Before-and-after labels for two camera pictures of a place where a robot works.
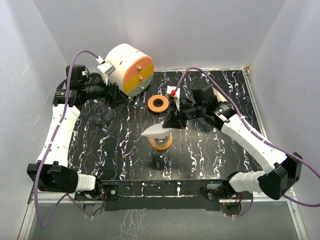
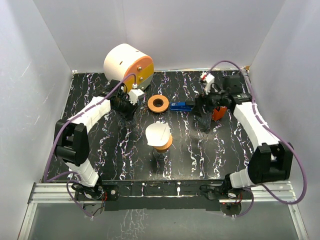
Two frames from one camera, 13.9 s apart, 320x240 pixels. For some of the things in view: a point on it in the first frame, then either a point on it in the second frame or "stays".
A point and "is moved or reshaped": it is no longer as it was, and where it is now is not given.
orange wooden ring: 160,109 stays
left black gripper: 113,97 → 131,110
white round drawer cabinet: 134,69 stays
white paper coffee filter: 157,131 is moved or reshaped
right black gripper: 175,121 → 200,100
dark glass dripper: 200,124 stays
